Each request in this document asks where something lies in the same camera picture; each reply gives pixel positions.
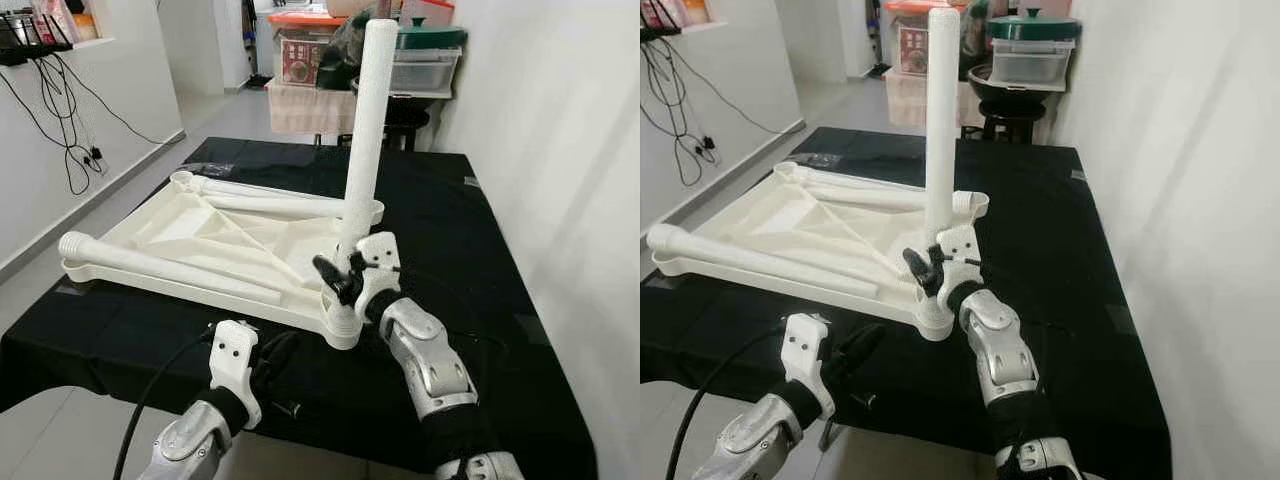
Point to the white plastic table top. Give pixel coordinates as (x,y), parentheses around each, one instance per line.
(230,245)
(800,235)

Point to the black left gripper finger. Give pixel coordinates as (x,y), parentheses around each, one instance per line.
(265,360)
(840,352)
(285,355)
(865,345)

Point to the grey metal table leg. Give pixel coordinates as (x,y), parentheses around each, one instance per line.
(829,435)

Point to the pink packet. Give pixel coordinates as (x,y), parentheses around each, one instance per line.
(658,12)
(55,20)

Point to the black tablecloth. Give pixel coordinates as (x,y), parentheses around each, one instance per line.
(1090,260)
(480,250)

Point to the black bag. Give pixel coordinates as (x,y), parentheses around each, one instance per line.
(975,40)
(340,60)

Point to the clear plastic container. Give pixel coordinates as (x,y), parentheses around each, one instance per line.
(1032,62)
(425,70)

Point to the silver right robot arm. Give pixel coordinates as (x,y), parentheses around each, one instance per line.
(430,360)
(1000,350)

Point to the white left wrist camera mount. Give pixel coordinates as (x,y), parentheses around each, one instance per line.
(235,370)
(808,360)

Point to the orange packet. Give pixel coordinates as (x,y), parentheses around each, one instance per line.
(86,26)
(696,12)

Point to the black stool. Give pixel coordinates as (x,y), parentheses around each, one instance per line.
(405,125)
(1010,125)

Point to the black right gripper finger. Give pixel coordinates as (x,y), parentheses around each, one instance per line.
(335,280)
(925,272)

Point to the black power strip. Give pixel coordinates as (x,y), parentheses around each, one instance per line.
(658,32)
(30,52)

